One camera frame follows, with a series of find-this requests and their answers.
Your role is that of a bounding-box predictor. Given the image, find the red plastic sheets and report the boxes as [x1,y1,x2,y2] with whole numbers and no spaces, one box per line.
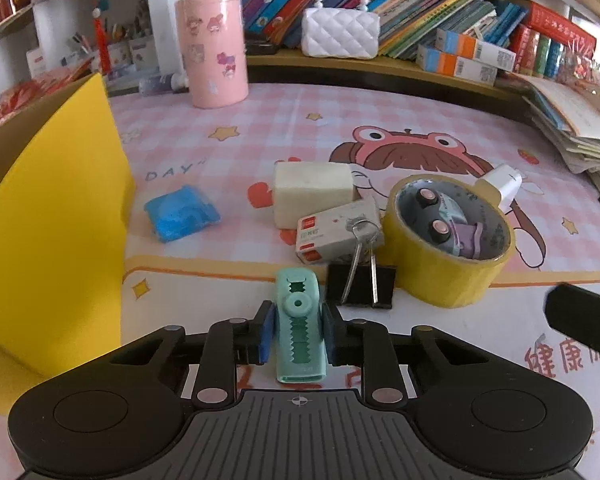
[0,60,96,136]

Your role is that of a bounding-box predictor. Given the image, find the blue wrapped packet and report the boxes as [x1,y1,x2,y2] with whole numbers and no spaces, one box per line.
[144,185,222,244]

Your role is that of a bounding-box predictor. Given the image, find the small toy car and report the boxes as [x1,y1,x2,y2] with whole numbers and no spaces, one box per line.
[412,187,486,261]

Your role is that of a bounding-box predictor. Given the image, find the white red staples box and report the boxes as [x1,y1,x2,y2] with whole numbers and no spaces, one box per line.
[295,196,385,266]

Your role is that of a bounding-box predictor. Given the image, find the dark lying bottle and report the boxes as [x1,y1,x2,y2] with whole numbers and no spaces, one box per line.
[140,72,190,97]

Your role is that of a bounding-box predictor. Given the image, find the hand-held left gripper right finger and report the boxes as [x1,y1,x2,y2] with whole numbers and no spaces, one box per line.
[320,302,486,408]

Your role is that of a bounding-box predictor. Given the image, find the yellow tape roll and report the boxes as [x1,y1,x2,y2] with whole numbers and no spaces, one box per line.
[382,174,516,309]

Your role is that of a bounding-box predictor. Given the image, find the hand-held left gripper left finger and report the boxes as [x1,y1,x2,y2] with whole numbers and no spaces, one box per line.
[111,300,281,408]

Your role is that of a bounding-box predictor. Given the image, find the yellow cardboard box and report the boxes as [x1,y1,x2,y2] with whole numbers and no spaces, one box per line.
[0,72,137,406]

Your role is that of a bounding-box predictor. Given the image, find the white quilted pearl-handle handbag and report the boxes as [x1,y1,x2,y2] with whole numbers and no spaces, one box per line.
[300,0,381,59]

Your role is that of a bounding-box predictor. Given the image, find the red tassel ornament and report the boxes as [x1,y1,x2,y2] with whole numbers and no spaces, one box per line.
[90,0,112,73]

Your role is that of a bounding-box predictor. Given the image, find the white foam block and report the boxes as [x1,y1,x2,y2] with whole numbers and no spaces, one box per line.
[272,160,357,231]

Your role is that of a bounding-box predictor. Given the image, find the white shelf unit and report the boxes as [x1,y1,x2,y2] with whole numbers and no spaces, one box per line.
[0,0,183,92]

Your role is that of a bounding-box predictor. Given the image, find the pink cartoon cylinder container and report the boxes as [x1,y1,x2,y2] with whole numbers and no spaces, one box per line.
[174,0,249,109]

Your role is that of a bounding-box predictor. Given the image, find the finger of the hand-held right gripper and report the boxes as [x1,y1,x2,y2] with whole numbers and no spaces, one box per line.
[545,282,600,381]

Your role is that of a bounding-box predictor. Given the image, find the black binder clip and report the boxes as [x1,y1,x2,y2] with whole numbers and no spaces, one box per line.
[326,216,398,310]

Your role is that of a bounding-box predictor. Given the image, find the stack of papers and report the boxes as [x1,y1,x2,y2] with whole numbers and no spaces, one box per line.
[500,72,600,196]

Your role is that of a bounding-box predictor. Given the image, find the row of colourful books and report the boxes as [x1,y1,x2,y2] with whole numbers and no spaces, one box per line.
[225,0,598,81]

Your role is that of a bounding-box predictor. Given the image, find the white charger plug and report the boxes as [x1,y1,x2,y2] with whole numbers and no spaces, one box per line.
[475,163,523,211]

